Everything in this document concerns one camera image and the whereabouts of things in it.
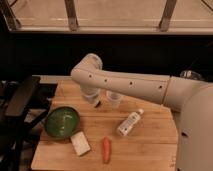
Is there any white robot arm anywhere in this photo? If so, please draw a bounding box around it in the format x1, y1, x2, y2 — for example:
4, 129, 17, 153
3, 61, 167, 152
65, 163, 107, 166
71, 53, 213, 171

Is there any white sponge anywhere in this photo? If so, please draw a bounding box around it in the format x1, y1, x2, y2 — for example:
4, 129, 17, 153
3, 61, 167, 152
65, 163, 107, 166
71, 131, 91, 156

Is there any green bowl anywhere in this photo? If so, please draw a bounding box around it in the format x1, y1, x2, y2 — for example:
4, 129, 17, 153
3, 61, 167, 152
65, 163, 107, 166
44, 106, 80, 139

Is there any white plastic bottle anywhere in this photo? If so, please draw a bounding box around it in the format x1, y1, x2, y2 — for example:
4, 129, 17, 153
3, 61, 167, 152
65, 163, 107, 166
117, 109, 144, 136

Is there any wooden cutting board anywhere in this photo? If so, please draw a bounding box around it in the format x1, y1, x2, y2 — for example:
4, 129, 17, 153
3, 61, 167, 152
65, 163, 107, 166
31, 80, 177, 171

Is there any orange carrot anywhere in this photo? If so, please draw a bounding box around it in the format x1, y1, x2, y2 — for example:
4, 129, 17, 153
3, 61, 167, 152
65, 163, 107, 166
102, 137, 111, 163

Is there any black chair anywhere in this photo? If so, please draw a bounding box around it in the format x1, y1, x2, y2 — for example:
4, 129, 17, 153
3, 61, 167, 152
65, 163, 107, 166
0, 76, 57, 171

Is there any metal bowl with blue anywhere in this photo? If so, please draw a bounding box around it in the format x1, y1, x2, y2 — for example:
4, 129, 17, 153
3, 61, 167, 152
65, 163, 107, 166
180, 70, 203, 80

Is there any metal window frame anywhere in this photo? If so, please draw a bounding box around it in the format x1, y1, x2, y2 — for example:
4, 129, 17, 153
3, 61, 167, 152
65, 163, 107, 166
0, 0, 213, 35

